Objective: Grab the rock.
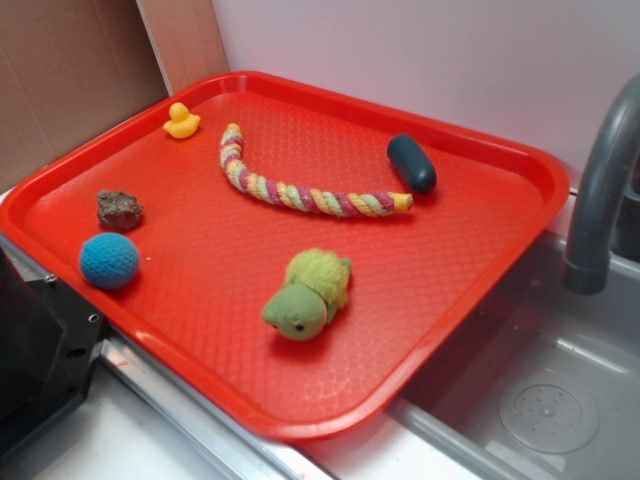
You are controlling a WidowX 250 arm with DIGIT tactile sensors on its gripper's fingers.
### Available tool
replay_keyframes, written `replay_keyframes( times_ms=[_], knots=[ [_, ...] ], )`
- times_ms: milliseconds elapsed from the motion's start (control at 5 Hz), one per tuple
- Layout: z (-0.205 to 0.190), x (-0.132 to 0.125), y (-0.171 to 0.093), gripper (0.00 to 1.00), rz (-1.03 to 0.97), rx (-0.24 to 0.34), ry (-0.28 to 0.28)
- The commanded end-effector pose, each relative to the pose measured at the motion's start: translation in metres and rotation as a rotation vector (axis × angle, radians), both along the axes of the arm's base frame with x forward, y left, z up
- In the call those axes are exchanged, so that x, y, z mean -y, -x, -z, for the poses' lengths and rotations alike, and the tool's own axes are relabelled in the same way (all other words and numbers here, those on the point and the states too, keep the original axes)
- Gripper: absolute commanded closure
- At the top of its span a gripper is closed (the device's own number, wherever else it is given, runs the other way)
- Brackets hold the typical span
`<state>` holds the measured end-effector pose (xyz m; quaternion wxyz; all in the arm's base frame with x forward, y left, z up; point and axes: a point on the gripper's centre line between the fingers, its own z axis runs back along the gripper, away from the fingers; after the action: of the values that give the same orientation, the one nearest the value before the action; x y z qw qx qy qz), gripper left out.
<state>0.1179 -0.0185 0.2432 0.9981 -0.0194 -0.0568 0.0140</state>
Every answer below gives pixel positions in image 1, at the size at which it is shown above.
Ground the light wooden board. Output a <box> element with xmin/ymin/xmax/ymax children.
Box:
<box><xmin>136</xmin><ymin>0</ymin><xmax>229</xmax><ymax>95</ymax></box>

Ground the dark teal capsule toy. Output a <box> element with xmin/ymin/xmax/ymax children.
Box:
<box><xmin>386</xmin><ymin>134</ymin><xmax>437</xmax><ymax>195</ymax></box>

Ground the brown cardboard panel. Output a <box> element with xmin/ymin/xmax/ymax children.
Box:
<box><xmin>1</xmin><ymin>1</ymin><xmax>167</xmax><ymax>190</ymax></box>

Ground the grey plastic sink basin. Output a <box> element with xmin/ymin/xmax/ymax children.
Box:
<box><xmin>302</xmin><ymin>207</ymin><xmax>639</xmax><ymax>479</ymax></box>

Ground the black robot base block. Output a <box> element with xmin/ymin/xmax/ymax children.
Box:
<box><xmin>1</xmin><ymin>253</ymin><xmax>105</xmax><ymax>462</ymax></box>

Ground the brown rock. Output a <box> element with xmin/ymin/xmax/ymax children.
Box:
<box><xmin>96</xmin><ymin>190</ymin><xmax>144</xmax><ymax>232</ymax></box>

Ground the blue textured ball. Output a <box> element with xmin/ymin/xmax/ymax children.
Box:
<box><xmin>79</xmin><ymin>233</ymin><xmax>140</xmax><ymax>290</ymax></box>

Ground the multicolour braided rope toy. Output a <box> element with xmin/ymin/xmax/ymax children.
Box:
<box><xmin>219</xmin><ymin>123</ymin><xmax>414</xmax><ymax>219</ymax></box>

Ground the yellow rubber duck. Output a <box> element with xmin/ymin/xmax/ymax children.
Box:
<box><xmin>163</xmin><ymin>102</ymin><xmax>201</xmax><ymax>139</ymax></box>

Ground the grey sink faucet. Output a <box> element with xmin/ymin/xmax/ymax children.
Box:
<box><xmin>562</xmin><ymin>76</ymin><xmax>639</xmax><ymax>295</ymax></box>

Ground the red plastic tray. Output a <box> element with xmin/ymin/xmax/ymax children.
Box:
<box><xmin>1</xmin><ymin>72</ymin><xmax>569</xmax><ymax>442</ymax></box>

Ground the green plush turtle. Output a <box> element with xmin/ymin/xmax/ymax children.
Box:
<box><xmin>262</xmin><ymin>248</ymin><xmax>352</xmax><ymax>341</ymax></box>

